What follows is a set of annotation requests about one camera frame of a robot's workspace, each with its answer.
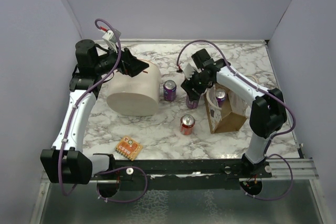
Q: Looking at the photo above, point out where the aluminium frame rail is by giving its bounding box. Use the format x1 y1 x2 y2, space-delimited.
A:
41 157 320 183

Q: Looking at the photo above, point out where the orange snack packet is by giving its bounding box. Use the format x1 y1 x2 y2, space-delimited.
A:
115 136 143 161

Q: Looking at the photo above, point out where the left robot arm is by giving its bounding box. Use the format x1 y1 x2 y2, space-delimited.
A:
40 39 149 185

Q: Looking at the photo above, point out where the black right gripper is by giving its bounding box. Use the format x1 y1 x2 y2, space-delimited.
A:
181 69 212 101

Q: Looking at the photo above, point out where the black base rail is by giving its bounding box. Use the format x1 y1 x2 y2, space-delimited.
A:
91 159 271 191

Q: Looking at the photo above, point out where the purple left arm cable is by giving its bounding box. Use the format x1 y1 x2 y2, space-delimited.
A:
58 18 149 204

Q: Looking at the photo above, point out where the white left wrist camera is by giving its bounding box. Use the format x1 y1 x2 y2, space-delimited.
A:
102 30 121 52

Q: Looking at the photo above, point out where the purple soda can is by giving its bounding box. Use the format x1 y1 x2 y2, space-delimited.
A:
186 95 201 109
163 80 177 102

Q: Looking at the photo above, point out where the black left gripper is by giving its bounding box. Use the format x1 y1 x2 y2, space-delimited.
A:
94 41 149 77

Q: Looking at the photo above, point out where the purple soda can carried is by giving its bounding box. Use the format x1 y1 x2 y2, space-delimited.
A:
215 89 227 108

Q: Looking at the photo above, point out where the white cylindrical bucket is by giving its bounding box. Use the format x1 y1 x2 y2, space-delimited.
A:
106 61 161 116

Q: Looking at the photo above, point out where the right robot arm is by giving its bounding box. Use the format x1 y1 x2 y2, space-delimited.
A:
178 49 287 177

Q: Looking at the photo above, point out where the red cola can near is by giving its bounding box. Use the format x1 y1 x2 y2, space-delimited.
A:
180 114 195 135

